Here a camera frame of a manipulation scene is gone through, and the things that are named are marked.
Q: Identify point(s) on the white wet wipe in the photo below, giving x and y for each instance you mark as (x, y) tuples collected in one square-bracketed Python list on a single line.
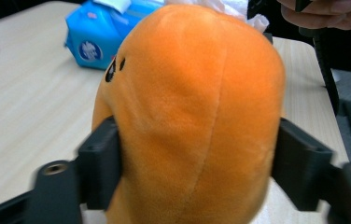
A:
[(114, 4)]

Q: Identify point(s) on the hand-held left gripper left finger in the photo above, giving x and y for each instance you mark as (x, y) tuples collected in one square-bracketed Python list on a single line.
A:
[(100, 165)]

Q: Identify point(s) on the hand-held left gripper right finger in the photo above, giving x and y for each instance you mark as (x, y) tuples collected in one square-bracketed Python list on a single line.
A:
[(301, 168)]

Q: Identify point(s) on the blue wet wipes packet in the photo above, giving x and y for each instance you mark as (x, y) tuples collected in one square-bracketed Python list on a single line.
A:
[(102, 37)]

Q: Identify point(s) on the orange plush toy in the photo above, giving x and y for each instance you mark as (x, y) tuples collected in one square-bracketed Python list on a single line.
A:
[(195, 109)]

